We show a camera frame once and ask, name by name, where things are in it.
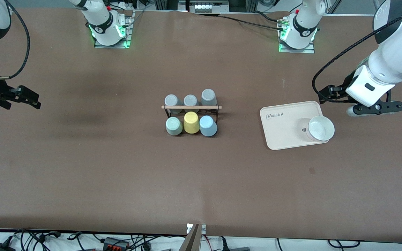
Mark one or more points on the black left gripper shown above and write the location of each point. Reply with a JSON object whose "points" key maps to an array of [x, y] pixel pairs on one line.
{"points": [[341, 90]]}

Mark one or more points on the cream plastic tray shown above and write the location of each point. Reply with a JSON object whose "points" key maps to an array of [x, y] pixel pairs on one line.
{"points": [[281, 129]]}

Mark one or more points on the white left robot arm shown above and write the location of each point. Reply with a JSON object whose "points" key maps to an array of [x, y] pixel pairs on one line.
{"points": [[393, 55]]}

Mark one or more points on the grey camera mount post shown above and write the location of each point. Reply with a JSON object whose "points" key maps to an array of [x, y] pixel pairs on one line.
{"points": [[192, 240]]}

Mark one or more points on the black power adapter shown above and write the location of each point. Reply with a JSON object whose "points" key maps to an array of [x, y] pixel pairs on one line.
{"points": [[0, 247]]}

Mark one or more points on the pale green cup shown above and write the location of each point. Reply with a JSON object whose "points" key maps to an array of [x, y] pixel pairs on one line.
{"points": [[174, 126]]}

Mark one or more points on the white ceramic bowl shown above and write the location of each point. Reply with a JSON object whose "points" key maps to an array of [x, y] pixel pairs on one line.
{"points": [[321, 128]]}

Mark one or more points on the yellow cup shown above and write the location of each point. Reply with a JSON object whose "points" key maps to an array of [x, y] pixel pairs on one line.
{"points": [[191, 123]]}

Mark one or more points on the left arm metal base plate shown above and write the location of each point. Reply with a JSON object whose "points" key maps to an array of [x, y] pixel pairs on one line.
{"points": [[311, 50]]}

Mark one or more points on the black power strip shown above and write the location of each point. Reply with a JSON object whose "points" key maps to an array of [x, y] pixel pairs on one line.
{"points": [[115, 244]]}

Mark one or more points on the white mount bracket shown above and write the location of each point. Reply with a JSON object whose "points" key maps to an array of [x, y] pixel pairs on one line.
{"points": [[203, 229]]}

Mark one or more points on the black aluminium frame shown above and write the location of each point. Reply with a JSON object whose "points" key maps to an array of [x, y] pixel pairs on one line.
{"points": [[166, 4]]}

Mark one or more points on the grey cup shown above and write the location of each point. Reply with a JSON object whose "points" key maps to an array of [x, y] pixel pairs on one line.
{"points": [[191, 100], [171, 100], [208, 97]]}

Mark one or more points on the white terminal block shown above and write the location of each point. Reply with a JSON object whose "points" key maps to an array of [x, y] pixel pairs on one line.
{"points": [[204, 7]]}

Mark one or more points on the light blue cup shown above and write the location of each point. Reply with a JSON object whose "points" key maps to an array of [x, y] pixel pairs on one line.
{"points": [[208, 126]]}

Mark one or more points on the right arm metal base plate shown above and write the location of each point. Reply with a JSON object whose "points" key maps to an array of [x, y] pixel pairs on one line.
{"points": [[128, 35]]}

